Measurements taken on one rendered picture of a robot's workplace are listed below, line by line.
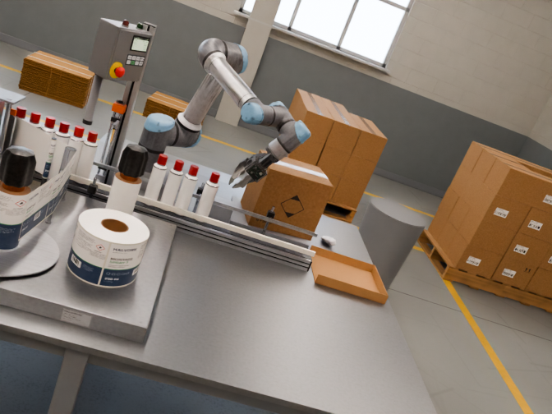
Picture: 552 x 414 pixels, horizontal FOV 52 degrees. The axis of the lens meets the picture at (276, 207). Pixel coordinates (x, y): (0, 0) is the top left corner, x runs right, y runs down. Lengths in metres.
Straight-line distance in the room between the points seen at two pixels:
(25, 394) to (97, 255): 0.80
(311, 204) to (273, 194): 0.18
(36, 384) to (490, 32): 6.87
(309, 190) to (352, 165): 3.09
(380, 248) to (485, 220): 1.28
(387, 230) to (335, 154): 1.44
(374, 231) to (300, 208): 1.86
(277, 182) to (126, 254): 0.93
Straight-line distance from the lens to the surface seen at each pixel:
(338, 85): 7.58
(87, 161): 2.21
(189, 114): 2.50
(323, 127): 5.34
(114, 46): 2.11
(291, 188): 2.39
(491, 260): 5.46
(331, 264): 2.43
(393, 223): 4.19
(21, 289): 1.60
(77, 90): 6.19
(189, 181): 2.16
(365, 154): 5.48
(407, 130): 7.89
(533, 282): 5.75
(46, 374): 2.36
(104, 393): 2.34
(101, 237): 1.61
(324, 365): 1.79
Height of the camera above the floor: 1.78
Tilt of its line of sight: 20 degrees down
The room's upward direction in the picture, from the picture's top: 22 degrees clockwise
